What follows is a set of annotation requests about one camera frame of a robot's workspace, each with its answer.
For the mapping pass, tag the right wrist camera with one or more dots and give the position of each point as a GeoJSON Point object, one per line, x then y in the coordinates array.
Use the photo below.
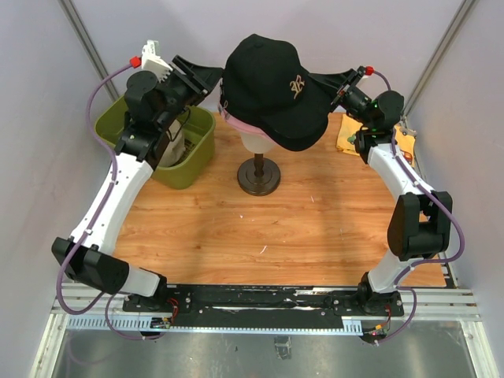
{"type": "Point", "coordinates": [365, 71]}

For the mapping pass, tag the aluminium frame post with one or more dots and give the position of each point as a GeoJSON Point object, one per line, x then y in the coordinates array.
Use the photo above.
{"type": "Point", "coordinates": [78, 26]}
{"type": "Point", "coordinates": [454, 27]}

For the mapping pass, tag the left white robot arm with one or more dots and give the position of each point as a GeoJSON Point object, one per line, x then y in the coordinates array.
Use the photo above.
{"type": "Point", "coordinates": [156, 95]}

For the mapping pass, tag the left aluminium frame post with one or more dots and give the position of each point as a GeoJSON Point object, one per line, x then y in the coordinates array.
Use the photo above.
{"type": "Point", "coordinates": [78, 26]}

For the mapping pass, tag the pink baseball cap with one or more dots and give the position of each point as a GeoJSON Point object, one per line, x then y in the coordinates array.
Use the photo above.
{"type": "Point", "coordinates": [240, 125]}

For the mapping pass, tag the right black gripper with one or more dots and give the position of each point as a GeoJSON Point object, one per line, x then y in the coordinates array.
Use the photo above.
{"type": "Point", "coordinates": [336, 81]}

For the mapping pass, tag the white mannequin head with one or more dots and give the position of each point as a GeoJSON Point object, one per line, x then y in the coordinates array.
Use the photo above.
{"type": "Point", "coordinates": [256, 144]}

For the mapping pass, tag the green plastic bin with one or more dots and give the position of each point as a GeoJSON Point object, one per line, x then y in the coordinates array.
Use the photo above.
{"type": "Point", "coordinates": [198, 126]}

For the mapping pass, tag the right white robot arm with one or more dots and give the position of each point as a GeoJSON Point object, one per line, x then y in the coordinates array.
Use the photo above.
{"type": "Point", "coordinates": [419, 228]}

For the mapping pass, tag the grey slotted cable duct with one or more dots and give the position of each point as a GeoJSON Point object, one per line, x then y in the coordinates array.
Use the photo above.
{"type": "Point", "coordinates": [246, 321]}

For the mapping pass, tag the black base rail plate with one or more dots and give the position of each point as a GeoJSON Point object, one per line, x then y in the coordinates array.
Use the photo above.
{"type": "Point", "coordinates": [336, 301]}

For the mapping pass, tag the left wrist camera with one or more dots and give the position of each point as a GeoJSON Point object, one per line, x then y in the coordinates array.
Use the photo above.
{"type": "Point", "coordinates": [150, 60]}

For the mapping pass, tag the yellow cartoon car cloth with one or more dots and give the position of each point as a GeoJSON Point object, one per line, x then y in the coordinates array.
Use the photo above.
{"type": "Point", "coordinates": [405, 138]}

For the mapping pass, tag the beige and black cap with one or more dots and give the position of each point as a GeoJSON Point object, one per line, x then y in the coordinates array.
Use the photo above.
{"type": "Point", "coordinates": [175, 147]}

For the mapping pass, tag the black cap white logo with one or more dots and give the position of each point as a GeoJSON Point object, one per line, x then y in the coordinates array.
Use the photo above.
{"type": "Point", "coordinates": [295, 128]}

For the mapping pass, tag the right aluminium frame post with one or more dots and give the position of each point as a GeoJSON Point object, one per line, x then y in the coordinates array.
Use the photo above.
{"type": "Point", "coordinates": [454, 27]}

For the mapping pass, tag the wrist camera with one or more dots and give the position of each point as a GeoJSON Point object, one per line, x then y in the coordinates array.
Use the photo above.
{"type": "Point", "coordinates": [365, 71]}
{"type": "Point", "coordinates": [150, 60]}

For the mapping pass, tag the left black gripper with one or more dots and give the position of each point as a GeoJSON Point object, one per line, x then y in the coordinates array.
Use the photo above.
{"type": "Point", "coordinates": [198, 79]}

